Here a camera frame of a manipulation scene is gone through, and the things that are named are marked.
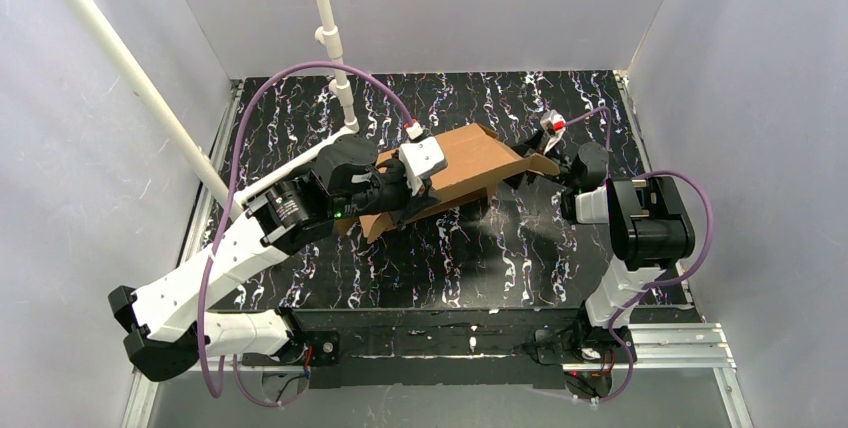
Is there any brown cardboard box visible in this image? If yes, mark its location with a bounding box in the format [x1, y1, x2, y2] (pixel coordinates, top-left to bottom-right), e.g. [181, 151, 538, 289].
[334, 122, 561, 244]

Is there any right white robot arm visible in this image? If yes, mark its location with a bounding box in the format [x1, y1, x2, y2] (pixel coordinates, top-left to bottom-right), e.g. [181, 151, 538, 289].
[526, 142, 695, 364]

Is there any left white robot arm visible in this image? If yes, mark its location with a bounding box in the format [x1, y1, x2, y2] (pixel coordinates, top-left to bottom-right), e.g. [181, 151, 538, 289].
[108, 134, 448, 382]

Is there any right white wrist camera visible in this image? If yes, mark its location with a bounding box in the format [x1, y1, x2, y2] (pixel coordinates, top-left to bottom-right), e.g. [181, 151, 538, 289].
[540, 110, 567, 154]

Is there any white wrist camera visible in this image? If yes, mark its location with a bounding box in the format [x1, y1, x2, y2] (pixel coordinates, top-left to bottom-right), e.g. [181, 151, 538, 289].
[397, 120, 448, 195]
[540, 110, 567, 154]

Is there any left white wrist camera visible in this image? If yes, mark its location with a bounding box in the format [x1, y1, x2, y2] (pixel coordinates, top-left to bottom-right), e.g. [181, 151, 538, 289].
[397, 120, 448, 195]

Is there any white pvc pipe frame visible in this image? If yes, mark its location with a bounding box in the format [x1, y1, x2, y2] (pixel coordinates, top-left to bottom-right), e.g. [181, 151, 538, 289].
[26, 0, 360, 221]

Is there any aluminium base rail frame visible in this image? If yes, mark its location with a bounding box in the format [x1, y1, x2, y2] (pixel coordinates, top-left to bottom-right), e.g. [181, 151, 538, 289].
[122, 77, 753, 428]

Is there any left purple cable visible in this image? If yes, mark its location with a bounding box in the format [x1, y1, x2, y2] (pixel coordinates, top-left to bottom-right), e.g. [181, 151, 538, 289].
[197, 60, 419, 409]

